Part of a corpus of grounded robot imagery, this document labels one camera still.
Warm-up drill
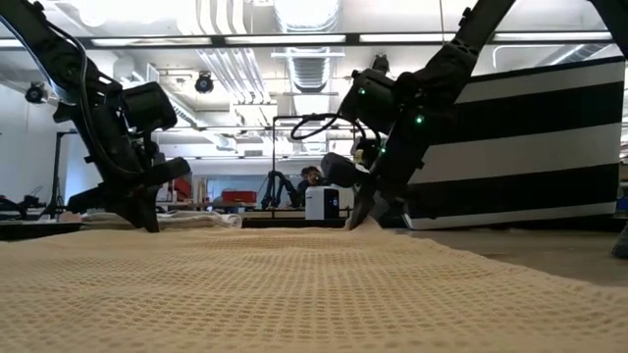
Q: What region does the person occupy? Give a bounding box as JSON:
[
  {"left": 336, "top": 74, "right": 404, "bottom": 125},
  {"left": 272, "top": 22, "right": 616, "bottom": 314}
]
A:
[{"left": 296, "top": 165, "right": 326, "bottom": 195}]

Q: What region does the black aluminium table frame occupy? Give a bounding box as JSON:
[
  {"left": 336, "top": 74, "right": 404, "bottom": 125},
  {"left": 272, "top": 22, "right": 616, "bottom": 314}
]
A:
[{"left": 0, "top": 218, "right": 350, "bottom": 242}]

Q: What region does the white plaid towel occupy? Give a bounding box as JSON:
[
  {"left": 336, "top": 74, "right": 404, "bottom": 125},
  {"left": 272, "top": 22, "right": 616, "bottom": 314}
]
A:
[{"left": 80, "top": 210, "right": 244, "bottom": 231}]

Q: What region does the long ceiling light bar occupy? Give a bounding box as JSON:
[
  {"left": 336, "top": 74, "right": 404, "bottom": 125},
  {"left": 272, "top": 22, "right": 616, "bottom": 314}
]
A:
[{"left": 0, "top": 29, "right": 614, "bottom": 50}]

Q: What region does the red cabinet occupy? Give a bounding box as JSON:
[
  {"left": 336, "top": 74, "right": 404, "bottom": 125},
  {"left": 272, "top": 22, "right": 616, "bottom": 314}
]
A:
[{"left": 171, "top": 176, "right": 193, "bottom": 201}]

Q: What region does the white device with blue display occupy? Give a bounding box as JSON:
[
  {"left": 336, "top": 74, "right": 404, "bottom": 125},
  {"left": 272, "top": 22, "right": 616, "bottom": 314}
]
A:
[{"left": 304, "top": 184, "right": 341, "bottom": 222}]

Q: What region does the black cable loop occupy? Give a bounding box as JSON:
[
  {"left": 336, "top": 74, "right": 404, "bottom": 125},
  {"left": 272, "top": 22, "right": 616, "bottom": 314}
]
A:
[
  {"left": 46, "top": 22, "right": 148, "bottom": 180},
  {"left": 289, "top": 112, "right": 369, "bottom": 143}
]

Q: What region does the orange towel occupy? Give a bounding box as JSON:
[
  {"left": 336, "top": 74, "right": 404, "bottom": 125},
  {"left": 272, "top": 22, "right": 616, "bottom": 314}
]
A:
[{"left": 0, "top": 218, "right": 628, "bottom": 353}]

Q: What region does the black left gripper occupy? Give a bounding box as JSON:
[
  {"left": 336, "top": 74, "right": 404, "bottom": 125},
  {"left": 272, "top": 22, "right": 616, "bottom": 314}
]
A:
[{"left": 66, "top": 104, "right": 192, "bottom": 233}]

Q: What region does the red toolbox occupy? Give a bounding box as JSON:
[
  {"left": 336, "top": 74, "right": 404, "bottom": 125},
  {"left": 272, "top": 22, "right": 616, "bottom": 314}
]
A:
[{"left": 221, "top": 189, "right": 258, "bottom": 206}]

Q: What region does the background wooden workbench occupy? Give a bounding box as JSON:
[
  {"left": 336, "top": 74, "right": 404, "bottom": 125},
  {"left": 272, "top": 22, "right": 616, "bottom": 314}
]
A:
[{"left": 156, "top": 199, "right": 355, "bottom": 222}]

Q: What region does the black ceiling spotlight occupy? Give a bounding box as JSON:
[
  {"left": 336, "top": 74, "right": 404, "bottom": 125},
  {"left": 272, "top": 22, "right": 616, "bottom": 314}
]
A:
[
  {"left": 193, "top": 72, "right": 216, "bottom": 95},
  {"left": 24, "top": 80, "right": 50, "bottom": 106},
  {"left": 371, "top": 53, "right": 392, "bottom": 75}
]

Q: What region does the navy white striped fabric bin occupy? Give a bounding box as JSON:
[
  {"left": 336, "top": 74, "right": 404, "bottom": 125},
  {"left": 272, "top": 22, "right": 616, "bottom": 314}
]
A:
[{"left": 401, "top": 55, "right": 627, "bottom": 231}]

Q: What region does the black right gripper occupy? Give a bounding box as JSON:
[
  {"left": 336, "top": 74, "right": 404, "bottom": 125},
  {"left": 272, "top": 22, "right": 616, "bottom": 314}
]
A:
[{"left": 321, "top": 72, "right": 458, "bottom": 230}]

